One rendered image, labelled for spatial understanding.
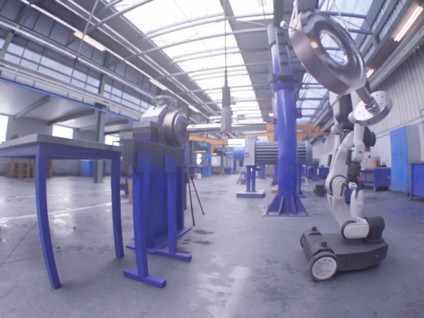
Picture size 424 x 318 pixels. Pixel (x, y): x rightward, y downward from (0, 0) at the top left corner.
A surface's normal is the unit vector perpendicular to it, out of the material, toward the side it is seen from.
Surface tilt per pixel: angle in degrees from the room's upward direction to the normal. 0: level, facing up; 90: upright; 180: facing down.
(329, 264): 90
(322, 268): 90
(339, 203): 115
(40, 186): 90
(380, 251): 90
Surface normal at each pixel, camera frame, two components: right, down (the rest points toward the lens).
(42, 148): 0.96, 0.00
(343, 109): -0.88, 0.10
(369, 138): -0.28, 0.35
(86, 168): -0.31, -0.05
